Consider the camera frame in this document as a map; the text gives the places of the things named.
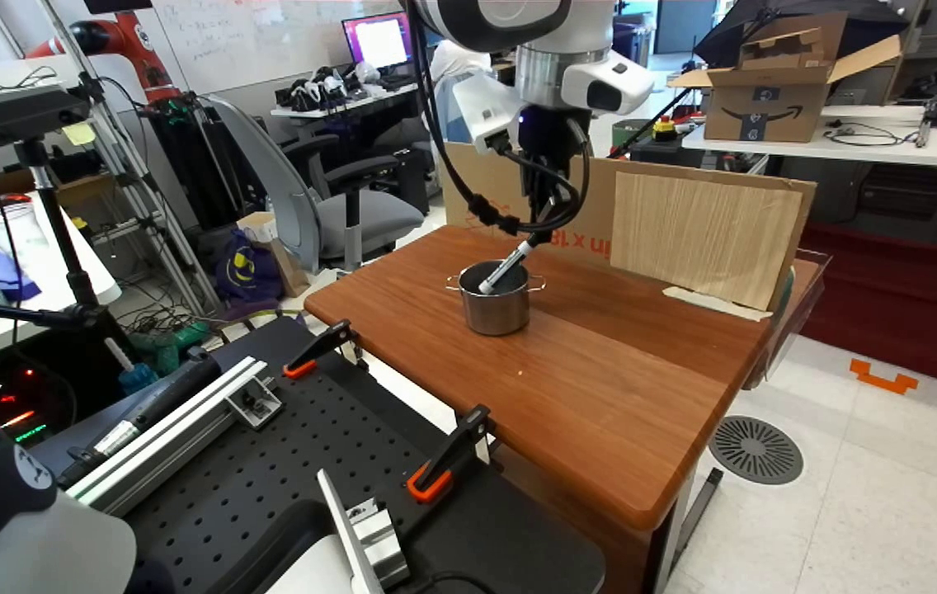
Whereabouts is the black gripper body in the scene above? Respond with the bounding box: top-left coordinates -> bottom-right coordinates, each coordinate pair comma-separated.
513,103 -> 595,224

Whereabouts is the black Expo dry-erase marker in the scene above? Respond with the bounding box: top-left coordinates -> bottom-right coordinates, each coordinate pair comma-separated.
474,235 -> 538,301

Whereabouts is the silver metal pot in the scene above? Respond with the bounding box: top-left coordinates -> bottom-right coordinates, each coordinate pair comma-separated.
446,258 -> 551,340

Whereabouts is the beige ribbed board panel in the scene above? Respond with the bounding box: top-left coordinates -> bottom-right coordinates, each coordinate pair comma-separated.
607,165 -> 813,315

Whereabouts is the grey office chair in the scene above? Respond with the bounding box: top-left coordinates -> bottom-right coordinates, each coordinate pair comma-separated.
200,96 -> 430,275

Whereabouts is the lit computer monitor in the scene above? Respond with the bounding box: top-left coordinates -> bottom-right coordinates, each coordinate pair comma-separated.
336,10 -> 420,76

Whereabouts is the Amazon cardboard box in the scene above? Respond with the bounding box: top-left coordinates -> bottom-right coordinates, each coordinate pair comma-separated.
668,10 -> 908,144

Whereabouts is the black gear pile on desk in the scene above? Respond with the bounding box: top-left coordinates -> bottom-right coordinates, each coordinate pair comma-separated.
272,64 -> 369,114

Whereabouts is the black orange-tipped bar clamp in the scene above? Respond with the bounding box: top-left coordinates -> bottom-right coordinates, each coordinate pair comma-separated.
401,404 -> 500,507
280,317 -> 369,385

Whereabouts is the dark blue bag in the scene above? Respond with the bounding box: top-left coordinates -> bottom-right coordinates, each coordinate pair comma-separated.
206,222 -> 287,315

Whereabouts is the grey table leg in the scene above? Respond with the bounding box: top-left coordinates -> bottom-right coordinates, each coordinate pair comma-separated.
662,466 -> 730,587

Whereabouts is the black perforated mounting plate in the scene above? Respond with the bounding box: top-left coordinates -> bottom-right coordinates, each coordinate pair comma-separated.
24,315 -> 611,594

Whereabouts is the green plastic object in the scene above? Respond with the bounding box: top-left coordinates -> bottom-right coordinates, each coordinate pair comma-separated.
146,317 -> 214,374

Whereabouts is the black cylinder roll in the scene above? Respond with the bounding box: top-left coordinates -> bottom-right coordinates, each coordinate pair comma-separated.
26,354 -> 226,478

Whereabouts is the yellow sticky note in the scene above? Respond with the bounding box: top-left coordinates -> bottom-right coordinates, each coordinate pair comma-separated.
59,120 -> 101,153

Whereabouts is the blue plastic object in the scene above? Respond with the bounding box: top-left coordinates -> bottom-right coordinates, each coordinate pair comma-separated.
0,236 -> 41,308

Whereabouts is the black device with red lights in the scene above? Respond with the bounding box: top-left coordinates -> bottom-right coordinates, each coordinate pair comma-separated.
0,354 -> 82,449

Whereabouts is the coiled cable on white table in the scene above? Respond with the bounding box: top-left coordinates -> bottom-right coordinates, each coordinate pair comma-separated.
821,114 -> 930,153

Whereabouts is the silver metal bracket rail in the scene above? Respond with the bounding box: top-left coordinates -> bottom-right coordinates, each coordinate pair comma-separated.
311,466 -> 416,594

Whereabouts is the aluminium extrusion rail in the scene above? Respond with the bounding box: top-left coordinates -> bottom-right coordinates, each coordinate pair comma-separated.
62,354 -> 287,516

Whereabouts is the black camera tripod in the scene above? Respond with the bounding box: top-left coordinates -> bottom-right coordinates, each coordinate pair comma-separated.
0,137 -> 147,389

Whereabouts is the dark stereo camera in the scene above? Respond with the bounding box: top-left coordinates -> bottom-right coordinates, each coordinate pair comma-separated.
0,85 -> 91,153

